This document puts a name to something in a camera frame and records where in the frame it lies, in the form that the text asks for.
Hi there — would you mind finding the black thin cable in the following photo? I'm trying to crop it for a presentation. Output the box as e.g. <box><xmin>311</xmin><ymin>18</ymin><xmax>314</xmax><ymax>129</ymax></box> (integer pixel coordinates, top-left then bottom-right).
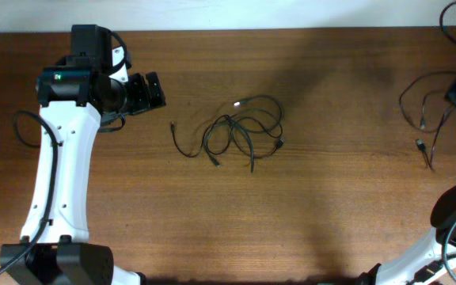
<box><xmin>398</xmin><ymin>70</ymin><xmax>456</xmax><ymax>172</ymax></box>
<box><xmin>170</xmin><ymin>94</ymin><xmax>285</xmax><ymax>174</ymax></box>

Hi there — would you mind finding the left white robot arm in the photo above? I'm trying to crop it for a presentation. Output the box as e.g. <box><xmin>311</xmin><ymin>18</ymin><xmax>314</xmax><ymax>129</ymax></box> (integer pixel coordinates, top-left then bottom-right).
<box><xmin>0</xmin><ymin>25</ymin><xmax>165</xmax><ymax>284</ymax></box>

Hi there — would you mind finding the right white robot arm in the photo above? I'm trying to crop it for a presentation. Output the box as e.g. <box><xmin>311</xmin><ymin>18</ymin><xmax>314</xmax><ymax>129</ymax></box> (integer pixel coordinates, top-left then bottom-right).
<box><xmin>354</xmin><ymin>71</ymin><xmax>456</xmax><ymax>285</ymax></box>

